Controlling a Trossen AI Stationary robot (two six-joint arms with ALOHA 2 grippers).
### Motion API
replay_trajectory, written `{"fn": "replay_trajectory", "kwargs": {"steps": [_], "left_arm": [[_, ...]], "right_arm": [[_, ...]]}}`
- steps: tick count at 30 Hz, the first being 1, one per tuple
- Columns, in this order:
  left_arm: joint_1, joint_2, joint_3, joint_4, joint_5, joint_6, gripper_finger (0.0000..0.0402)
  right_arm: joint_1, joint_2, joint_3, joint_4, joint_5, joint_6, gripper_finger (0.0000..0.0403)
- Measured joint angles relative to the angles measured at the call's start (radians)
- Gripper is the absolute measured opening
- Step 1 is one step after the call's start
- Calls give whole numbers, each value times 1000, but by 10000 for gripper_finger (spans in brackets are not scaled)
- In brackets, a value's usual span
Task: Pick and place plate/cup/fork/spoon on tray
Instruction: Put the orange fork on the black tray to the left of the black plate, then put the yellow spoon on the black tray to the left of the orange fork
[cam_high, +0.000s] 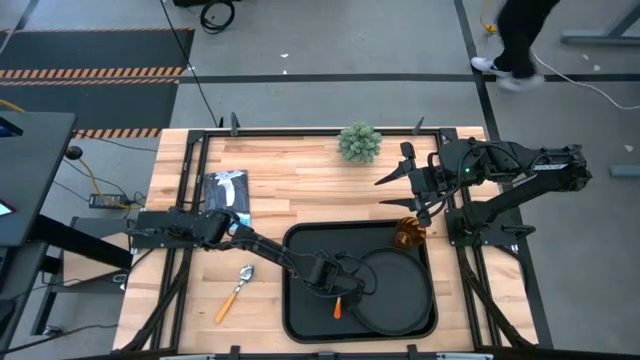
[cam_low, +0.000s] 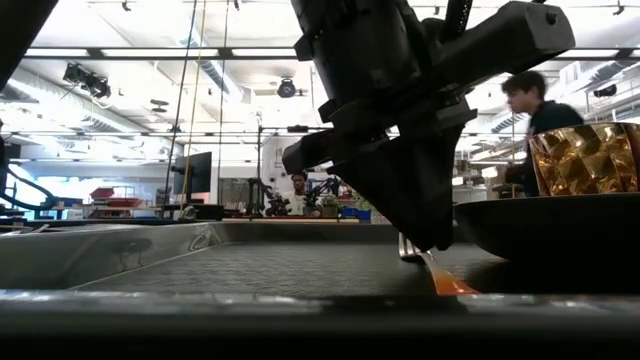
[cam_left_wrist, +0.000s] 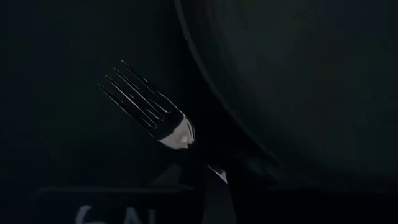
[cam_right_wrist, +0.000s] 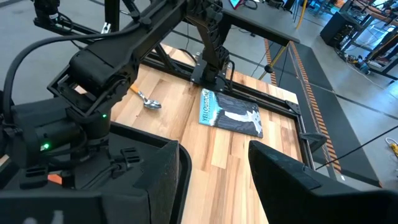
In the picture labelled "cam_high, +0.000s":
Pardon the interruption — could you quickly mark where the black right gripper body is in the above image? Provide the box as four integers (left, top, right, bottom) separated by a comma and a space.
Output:
412, 164, 451, 201

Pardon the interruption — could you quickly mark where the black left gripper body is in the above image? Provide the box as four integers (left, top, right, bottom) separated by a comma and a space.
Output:
305, 252, 369, 296

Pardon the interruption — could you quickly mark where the amber ribbed cup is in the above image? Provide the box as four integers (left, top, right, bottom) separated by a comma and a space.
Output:
394, 216, 428, 250

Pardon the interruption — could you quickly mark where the black round plate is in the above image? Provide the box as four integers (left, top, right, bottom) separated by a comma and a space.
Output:
349, 247, 435, 337

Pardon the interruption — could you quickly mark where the spoon with yellow-orange handle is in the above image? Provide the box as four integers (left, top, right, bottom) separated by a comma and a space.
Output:
214, 264, 255, 325

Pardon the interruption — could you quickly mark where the black rectangular tray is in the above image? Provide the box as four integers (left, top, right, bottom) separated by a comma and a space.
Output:
282, 219, 439, 345

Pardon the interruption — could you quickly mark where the small green artificial plant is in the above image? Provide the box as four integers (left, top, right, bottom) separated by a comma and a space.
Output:
336, 121, 384, 164

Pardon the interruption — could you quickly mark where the blue illustrated book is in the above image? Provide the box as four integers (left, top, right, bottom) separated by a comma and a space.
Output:
203, 169, 253, 234

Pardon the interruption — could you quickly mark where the person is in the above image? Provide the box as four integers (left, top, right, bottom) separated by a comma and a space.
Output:
469, 0, 561, 93

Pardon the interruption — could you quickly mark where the grey metal foot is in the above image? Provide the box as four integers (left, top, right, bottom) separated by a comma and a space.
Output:
609, 164, 640, 179

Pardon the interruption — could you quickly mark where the grey metal table leg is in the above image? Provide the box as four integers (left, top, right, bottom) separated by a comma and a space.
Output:
559, 0, 640, 46

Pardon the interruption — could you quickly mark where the black power adapter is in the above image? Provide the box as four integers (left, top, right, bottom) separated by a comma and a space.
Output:
88, 193, 132, 210

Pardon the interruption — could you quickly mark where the black desk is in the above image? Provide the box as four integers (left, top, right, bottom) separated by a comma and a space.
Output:
0, 110, 76, 249

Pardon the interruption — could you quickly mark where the black hazard-striped floor mat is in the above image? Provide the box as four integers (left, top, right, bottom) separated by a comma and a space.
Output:
0, 27, 195, 140

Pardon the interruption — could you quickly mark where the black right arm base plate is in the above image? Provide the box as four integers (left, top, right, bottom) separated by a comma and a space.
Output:
444, 207, 521, 247

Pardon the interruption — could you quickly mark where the black aluminium table frame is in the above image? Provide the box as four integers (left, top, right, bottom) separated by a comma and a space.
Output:
119, 127, 539, 354

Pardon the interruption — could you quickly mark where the yellow extension cable plug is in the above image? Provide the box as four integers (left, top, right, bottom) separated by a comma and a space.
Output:
479, 0, 501, 35

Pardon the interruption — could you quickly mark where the white floor cable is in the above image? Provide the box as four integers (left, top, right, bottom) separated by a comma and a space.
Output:
532, 49, 640, 111

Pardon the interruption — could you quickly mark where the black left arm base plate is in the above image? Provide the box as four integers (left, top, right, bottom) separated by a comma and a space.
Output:
130, 209, 201, 250

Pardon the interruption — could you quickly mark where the coiled black cable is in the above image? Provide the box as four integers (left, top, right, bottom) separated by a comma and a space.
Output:
199, 0, 236, 35

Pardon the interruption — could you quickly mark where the long black floor cable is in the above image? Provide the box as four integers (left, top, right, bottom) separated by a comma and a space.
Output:
159, 0, 220, 129

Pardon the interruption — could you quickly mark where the yellow floor cable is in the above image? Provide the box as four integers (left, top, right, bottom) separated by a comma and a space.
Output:
77, 157, 131, 209

